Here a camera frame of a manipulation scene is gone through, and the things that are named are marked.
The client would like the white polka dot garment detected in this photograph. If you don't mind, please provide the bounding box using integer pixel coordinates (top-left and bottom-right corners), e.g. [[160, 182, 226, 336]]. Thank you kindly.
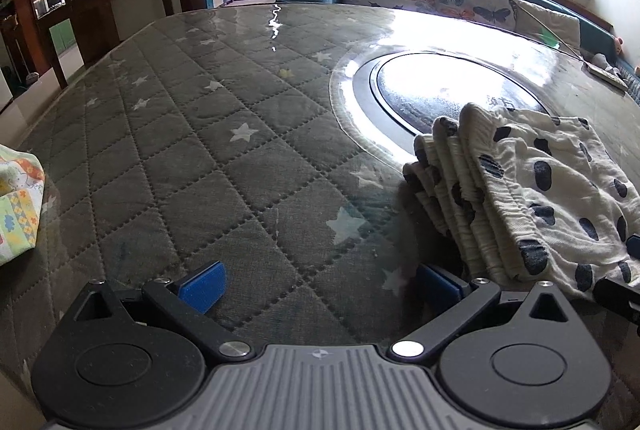
[[402, 103, 639, 300]]

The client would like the grey star quilted mat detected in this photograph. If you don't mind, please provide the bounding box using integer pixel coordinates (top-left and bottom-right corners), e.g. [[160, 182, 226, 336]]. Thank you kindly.
[[1, 4, 639, 429]]

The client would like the colourful patterned cloth bundle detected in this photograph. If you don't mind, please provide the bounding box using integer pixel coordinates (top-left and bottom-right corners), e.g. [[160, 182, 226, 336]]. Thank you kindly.
[[0, 145, 44, 265]]

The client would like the round black induction cooktop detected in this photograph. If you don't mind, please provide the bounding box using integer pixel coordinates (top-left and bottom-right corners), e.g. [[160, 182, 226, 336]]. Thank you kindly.
[[330, 50, 548, 166]]

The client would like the dark wooden console table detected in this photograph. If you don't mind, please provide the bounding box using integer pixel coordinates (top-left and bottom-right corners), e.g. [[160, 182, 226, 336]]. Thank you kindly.
[[37, 0, 177, 89]]

